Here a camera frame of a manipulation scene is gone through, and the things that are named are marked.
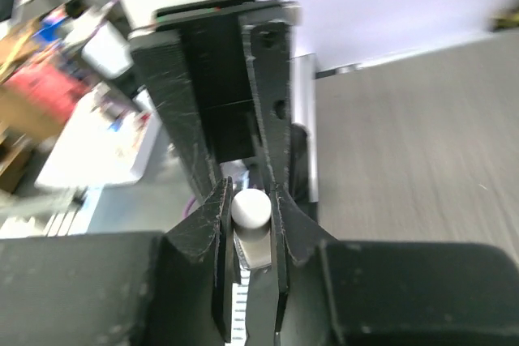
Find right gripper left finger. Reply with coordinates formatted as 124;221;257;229
1;178;234;345

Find white nail polish bottle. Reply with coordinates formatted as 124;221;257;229
231;188;272;270

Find white cable duct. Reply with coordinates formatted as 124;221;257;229
229;265;250;346

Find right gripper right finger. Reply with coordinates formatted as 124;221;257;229
270;188;518;345

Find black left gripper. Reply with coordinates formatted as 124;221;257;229
130;0;298;202

